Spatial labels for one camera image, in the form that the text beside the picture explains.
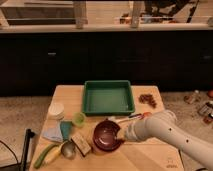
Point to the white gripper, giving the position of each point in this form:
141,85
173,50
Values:
128,134

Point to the dark red bowl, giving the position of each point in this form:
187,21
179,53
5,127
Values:
105,136

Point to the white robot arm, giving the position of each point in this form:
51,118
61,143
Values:
162,125

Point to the green plastic tray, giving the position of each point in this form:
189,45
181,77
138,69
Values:
107,97

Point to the black white dish brush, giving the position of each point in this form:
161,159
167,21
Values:
128,118

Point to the orange peach fruit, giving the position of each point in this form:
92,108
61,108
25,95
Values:
147,114

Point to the wooden block brush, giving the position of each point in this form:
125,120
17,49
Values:
81,144

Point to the small green cup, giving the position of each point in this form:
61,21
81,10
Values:
78,119

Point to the teal sponge piece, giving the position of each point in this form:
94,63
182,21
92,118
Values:
66,129

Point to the light blue cloth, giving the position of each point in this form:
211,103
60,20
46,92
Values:
53,134

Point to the green yellow banana toy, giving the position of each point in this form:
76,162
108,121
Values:
49,154

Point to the black stand left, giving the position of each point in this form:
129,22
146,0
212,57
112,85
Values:
29,134

